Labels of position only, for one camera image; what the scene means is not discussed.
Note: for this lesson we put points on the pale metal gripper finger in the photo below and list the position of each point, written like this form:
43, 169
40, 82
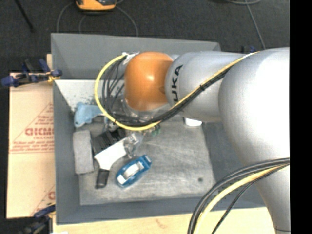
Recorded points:
128, 147
138, 142

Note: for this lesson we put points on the blue tape dispenser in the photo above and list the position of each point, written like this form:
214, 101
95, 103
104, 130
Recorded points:
132, 170

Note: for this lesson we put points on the black ribbed flat object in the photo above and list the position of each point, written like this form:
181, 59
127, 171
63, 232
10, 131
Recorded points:
104, 139

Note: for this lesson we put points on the small black box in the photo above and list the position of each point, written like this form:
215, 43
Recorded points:
102, 178

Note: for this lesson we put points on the grey sponge block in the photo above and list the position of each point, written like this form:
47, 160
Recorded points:
83, 152

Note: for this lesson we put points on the grey metal bin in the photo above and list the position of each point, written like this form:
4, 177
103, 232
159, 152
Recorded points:
175, 169

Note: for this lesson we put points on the light blue cloth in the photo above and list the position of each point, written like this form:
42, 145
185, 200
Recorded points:
85, 113

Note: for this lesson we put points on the white cup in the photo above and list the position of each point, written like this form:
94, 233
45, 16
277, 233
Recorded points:
193, 122

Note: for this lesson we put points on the brown cardboard board, red print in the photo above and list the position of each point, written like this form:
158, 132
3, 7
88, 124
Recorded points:
29, 135

